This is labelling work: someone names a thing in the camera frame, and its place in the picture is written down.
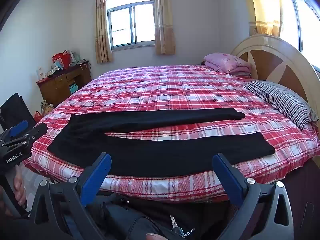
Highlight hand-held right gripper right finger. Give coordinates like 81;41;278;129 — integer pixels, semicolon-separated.
212;153;294;240

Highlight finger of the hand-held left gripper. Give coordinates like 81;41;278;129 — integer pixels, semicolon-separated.
24;122;48;143
3;119;29;138

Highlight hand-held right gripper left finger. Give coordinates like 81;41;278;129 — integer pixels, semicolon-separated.
27;152;112;240

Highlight black pants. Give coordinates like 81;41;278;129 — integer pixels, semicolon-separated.
47;107;276;178

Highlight person's left hand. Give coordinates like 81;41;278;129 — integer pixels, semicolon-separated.
12;166;27;209

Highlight person's right hand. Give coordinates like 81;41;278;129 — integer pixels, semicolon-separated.
146;233;172;240

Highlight black chair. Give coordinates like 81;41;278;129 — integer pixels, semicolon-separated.
0;93;37;132

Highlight brown wooden desk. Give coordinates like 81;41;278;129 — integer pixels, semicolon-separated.
36;60;92;108

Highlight bunch of keys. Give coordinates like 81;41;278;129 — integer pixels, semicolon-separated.
169;214;196;239

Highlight red gift bag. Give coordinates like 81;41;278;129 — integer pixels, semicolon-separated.
52;50;72;70

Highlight striped grey pillow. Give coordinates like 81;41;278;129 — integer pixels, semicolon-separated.
243;80;319;131

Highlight bed with red plaid sheet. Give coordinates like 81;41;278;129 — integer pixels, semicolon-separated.
24;64;320;203

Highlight folded pink blanket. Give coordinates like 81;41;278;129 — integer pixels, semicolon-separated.
202;52;252;76

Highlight beige patterned curtain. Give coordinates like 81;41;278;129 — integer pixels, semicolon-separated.
94;0;113;64
153;0;176;55

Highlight wooden bed headboard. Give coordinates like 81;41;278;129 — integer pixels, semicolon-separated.
230;34;320;110

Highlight sliding glass window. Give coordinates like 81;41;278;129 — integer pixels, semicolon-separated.
106;0;156;52

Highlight yellow curtain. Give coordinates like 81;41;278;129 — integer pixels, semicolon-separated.
242;0;284;37

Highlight large bright window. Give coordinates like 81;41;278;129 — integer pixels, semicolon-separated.
280;0;320;68

